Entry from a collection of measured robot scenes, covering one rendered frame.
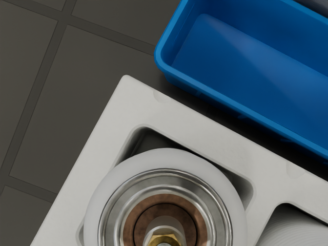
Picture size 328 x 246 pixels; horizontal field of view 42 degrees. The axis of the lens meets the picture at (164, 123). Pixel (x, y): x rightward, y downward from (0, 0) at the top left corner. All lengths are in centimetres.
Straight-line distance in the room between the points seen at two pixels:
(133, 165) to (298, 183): 13
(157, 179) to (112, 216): 3
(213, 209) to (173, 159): 4
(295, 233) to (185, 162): 11
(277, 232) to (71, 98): 29
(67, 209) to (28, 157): 20
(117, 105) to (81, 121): 19
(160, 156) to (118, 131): 8
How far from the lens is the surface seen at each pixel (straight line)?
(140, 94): 32
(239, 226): 25
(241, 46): 51
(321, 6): 46
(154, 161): 25
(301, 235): 31
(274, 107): 51
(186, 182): 24
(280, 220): 36
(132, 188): 24
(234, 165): 32
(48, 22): 53
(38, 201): 52
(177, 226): 23
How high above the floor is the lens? 49
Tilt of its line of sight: 87 degrees down
